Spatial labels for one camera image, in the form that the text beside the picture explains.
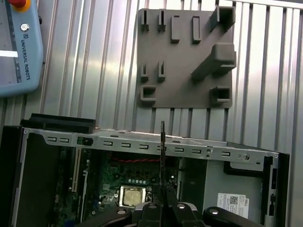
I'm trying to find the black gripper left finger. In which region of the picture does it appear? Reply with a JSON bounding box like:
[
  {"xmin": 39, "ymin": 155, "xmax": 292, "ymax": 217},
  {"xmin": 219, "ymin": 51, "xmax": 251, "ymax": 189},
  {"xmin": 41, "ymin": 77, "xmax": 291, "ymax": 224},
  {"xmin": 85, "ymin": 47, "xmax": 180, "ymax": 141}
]
[{"xmin": 79, "ymin": 201, "xmax": 164, "ymax": 227}]

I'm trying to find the RAM stick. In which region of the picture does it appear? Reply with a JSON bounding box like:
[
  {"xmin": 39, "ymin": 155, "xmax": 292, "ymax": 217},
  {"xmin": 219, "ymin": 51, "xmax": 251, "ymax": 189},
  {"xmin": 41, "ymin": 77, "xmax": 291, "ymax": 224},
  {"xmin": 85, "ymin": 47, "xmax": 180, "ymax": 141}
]
[{"xmin": 160, "ymin": 121, "xmax": 166, "ymax": 204}]

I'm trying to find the grey power supply unit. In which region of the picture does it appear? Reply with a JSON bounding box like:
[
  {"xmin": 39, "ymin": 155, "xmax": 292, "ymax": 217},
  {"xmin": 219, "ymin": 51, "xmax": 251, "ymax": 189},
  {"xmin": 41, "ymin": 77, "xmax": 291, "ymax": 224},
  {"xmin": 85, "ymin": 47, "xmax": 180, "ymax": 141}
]
[{"xmin": 181, "ymin": 157, "xmax": 267, "ymax": 227}]

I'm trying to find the CPU socket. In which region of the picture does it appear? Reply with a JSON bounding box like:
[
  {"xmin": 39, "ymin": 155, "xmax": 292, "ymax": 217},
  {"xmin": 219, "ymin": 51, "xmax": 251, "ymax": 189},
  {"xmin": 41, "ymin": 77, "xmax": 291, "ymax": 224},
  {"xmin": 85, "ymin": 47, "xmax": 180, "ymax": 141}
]
[{"xmin": 119, "ymin": 183, "xmax": 153, "ymax": 208}]

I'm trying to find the silver CPU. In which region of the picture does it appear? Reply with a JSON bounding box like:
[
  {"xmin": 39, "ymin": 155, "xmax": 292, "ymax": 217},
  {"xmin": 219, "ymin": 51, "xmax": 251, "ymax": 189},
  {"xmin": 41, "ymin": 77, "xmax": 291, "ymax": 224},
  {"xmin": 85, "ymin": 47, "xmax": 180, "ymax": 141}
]
[{"xmin": 123, "ymin": 187, "xmax": 142, "ymax": 206}]

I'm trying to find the beige expansion slot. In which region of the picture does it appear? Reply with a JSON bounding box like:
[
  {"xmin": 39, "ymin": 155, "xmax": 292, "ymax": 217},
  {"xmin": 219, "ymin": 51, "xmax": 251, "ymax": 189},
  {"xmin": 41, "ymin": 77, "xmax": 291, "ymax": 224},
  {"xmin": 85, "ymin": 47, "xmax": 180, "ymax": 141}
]
[{"xmin": 71, "ymin": 147, "xmax": 81, "ymax": 192}]

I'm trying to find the grey plastic parts rack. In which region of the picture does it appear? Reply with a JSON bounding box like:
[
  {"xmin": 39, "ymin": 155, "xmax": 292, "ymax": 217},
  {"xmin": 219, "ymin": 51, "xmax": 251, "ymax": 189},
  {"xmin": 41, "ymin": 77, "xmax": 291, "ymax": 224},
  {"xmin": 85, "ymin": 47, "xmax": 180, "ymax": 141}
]
[{"xmin": 136, "ymin": 6, "xmax": 237, "ymax": 109}]

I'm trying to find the red twisted wire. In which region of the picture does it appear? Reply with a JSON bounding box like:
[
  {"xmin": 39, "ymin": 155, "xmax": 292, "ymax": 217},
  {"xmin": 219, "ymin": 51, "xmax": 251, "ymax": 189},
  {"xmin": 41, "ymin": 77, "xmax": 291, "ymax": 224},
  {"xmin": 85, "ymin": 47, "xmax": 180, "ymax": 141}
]
[{"xmin": 110, "ymin": 155, "xmax": 161, "ymax": 164}]

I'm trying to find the black open PC case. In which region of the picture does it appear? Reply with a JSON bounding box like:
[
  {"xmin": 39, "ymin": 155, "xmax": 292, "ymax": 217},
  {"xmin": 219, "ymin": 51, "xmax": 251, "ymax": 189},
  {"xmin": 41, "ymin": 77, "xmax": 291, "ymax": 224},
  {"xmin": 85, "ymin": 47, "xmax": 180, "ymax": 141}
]
[{"xmin": 0, "ymin": 113, "xmax": 291, "ymax": 227}]

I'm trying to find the pale blue teach pendant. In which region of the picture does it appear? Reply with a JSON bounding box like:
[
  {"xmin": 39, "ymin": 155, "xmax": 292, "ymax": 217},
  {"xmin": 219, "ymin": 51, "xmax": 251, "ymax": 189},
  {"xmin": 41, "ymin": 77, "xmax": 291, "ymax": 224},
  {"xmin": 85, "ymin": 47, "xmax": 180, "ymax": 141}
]
[{"xmin": 0, "ymin": 0, "xmax": 45, "ymax": 98}]

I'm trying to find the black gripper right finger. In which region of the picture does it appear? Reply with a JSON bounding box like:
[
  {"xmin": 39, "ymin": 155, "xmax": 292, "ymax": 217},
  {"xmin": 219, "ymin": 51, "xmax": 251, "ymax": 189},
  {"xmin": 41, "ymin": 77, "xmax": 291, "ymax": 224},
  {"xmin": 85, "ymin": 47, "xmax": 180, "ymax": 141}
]
[{"xmin": 165, "ymin": 187, "xmax": 265, "ymax": 227}]

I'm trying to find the green motherboard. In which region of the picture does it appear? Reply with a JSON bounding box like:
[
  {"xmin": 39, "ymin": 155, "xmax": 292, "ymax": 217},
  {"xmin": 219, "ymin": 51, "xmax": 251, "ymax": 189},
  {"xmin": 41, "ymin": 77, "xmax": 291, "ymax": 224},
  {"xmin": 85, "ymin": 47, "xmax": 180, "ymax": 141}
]
[{"xmin": 54, "ymin": 146, "xmax": 183, "ymax": 227}]

